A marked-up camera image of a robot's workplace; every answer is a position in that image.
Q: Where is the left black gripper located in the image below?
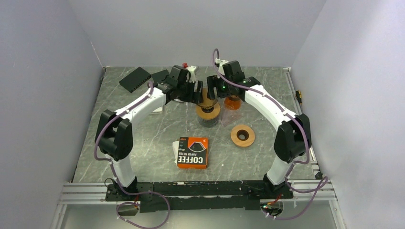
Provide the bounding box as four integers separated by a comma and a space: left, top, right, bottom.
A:
177, 78, 203, 104

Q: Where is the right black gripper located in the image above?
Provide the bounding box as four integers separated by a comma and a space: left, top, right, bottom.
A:
207, 74, 233, 100

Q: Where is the brown paper coffee filter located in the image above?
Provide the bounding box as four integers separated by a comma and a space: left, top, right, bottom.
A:
199, 88, 212, 107

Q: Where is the grey ribbed glass dripper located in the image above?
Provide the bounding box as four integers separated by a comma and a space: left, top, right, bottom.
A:
197, 99, 217, 113

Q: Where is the wooden dripper ring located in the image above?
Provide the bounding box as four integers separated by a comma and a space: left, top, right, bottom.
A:
195, 103, 221, 121
230, 124, 256, 148

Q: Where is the orange coffee filter box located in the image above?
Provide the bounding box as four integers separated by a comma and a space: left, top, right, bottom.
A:
172, 137, 209, 169

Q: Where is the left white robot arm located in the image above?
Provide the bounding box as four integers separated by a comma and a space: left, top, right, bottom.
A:
94, 65, 203, 200

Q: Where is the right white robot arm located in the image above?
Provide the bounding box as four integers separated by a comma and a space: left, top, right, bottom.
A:
207, 58, 311, 198

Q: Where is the orange glass carafe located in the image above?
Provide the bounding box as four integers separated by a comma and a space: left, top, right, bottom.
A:
224, 96, 241, 110

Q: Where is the white square adapter box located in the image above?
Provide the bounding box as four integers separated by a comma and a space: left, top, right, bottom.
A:
152, 106, 163, 114

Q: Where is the black flat box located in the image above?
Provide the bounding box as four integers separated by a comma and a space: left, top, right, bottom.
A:
151, 69, 170, 83

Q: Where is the yellow black screwdriver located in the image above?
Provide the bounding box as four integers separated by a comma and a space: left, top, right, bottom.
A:
295, 90, 302, 105

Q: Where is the black network switch box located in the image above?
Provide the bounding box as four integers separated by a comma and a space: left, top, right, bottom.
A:
119, 67, 151, 93

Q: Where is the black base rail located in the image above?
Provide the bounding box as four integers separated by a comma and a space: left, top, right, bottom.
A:
105, 180, 293, 213

